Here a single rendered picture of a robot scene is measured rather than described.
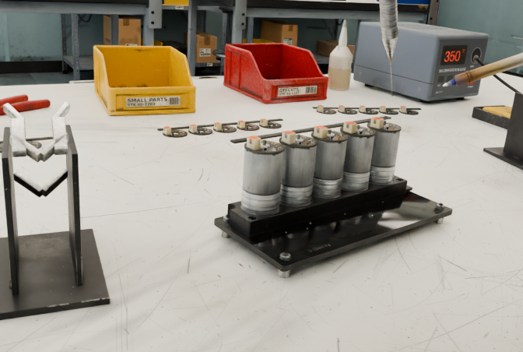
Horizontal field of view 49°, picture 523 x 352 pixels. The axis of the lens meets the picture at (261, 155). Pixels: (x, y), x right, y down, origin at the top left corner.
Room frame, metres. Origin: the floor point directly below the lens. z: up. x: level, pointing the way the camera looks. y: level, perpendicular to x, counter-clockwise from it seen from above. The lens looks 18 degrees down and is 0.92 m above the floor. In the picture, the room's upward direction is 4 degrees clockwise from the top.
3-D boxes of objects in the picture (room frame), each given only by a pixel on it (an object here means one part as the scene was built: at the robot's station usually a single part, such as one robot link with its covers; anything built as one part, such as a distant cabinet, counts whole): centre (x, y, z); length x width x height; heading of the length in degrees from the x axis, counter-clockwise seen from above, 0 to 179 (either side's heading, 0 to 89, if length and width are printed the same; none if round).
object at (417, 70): (0.87, -0.22, 0.80); 0.15 x 0.12 x 0.10; 36
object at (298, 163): (0.36, -0.02, 0.79); 0.02 x 0.02 x 0.05
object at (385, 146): (0.41, -0.09, 0.79); 0.02 x 0.02 x 0.05
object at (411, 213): (0.36, -0.06, 0.76); 0.16 x 0.07 x 0.01; 129
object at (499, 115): (0.71, -0.31, 0.76); 0.07 x 0.05 x 0.02; 27
